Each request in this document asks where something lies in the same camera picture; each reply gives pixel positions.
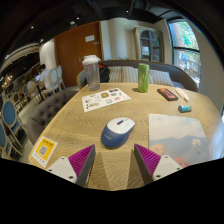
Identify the yellow and white code card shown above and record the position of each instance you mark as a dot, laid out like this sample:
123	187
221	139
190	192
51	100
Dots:
44	150

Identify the group of round-backed chairs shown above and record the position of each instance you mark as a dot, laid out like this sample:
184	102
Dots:
10	116

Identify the brown wooden door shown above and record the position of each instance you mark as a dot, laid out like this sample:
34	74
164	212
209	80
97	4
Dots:
71	53

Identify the glass door cabinet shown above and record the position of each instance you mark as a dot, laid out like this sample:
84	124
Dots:
150	45

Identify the black box with orange print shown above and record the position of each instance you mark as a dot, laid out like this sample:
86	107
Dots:
167	94

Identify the white plastic tube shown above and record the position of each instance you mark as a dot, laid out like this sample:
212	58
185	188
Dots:
182	94

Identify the white door sign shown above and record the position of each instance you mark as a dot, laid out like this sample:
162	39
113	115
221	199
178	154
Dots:
90	38

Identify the grey tufted sofa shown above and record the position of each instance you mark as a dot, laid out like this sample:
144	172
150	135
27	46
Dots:
46	111

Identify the white and blue computer mouse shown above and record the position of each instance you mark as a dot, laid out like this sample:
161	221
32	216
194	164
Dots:
116	133

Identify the black backpack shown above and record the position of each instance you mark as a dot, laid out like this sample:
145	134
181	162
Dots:
104	73

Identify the green drink can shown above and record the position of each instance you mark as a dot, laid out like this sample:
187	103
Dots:
143	78

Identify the white sticker sheet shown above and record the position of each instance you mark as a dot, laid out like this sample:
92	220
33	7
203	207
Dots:
105	99

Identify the clear plastic shaker bottle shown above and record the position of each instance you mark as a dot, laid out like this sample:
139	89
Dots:
92	75

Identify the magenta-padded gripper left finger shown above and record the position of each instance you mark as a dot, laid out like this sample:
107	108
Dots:
63	169

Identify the person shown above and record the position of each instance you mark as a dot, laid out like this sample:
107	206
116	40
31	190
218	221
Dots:
43	75

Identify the striped cushion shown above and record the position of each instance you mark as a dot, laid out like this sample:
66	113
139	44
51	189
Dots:
161	78
120	75

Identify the small teal pack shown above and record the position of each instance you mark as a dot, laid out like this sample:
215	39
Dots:
185	108

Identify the black framed window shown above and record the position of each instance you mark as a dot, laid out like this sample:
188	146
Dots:
186	50

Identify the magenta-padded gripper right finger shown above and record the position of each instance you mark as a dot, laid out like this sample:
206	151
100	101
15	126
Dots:
165	166

